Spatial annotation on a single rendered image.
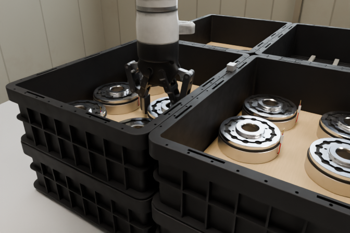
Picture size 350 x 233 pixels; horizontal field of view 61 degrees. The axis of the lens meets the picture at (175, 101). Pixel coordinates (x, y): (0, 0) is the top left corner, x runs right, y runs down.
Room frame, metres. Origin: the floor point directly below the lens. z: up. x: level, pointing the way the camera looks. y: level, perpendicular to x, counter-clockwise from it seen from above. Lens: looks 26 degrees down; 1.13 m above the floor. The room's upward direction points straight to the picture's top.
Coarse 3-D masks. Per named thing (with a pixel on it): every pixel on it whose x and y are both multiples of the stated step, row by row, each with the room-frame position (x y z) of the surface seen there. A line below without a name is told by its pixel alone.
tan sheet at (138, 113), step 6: (180, 84) 0.70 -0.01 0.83; (180, 90) 0.66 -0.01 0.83; (192, 90) 0.66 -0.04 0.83; (150, 96) 0.63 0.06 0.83; (156, 96) 0.63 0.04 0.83; (162, 96) 0.63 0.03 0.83; (138, 108) 0.57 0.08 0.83; (108, 114) 0.54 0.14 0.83; (120, 114) 0.54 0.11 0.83; (126, 114) 0.54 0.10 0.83; (132, 114) 0.54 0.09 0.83; (138, 114) 0.54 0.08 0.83; (144, 114) 0.54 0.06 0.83; (114, 120) 0.52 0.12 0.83; (120, 120) 0.52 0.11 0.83
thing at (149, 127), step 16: (112, 48) 0.68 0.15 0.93; (208, 48) 0.68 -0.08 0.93; (64, 64) 0.57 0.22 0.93; (32, 80) 0.50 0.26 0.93; (208, 80) 0.49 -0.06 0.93; (16, 96) 0.44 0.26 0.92; (32, 96) 0.42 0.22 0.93; (192, 96) 0.42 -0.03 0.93; (48, 112) 0.40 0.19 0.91; (64, 112) 0.38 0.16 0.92; (80, 112) 0.37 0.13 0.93; (80, 128) 0.36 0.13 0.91; (96, 128) 0.34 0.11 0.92; (112, 128) 0.33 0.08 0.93; (128, 128) 0.32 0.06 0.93; (144, 128) 0.32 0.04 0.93; (128, 144) 0.31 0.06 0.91; (144, 144) 0.31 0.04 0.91
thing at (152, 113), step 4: (156, 100) 0.54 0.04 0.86; (160, 100) 0.54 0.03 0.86; (164, 100) 0.54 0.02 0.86; (152, 104) 0.53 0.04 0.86; (156, 104) 0.53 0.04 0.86; (160, 104) 0.53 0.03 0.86; (148, 108) 0.51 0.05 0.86; (152, 108) 0.51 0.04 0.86; (156, 108) 0.51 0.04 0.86; (160, 108) 0.51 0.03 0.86; (148, 112) 0.49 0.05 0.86; (152, 112) 0.49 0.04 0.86; (156, 112) 0.50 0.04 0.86; (160, 112) 0.49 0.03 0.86; (152, 116) 0.48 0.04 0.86; (156, 116) 0.48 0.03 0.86
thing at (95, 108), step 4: (80, 100) 0.54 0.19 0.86; (84, 100) 0.54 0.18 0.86; (88, 100) 0.54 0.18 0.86; (92, 100) 0.54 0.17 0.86; (68, 104) 0.53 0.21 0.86; (72, 104) 0.53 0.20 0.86; (88, 104) 0.53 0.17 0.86; (92, 104) 0.53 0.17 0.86; (96, 104) 0.53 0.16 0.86; (100, 104) 0.53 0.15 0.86; (92, 108) 0.51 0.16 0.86; (96, 108) 0.51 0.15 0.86; (104, 108) 0.51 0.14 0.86; (92, 112) 0.49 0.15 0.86; (96, 112) 0.49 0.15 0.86; (104, 112) 0.49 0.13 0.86
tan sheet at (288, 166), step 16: (240, 112) 0.55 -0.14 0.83; (304, 112) 0.55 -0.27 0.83; (304, 128) 0.49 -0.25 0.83; (288, 144) 0.43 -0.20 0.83; (304, 144) 0.43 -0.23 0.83; (272, 160) 0.39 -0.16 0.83; (288, 160) 0.39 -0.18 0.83; (304, 160) 0.39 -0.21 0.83; (272, 176) 0.35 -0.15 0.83; (288, 176) 0.35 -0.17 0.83; (304, 176) 0.35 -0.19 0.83; (320, 192) 0.32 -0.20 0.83
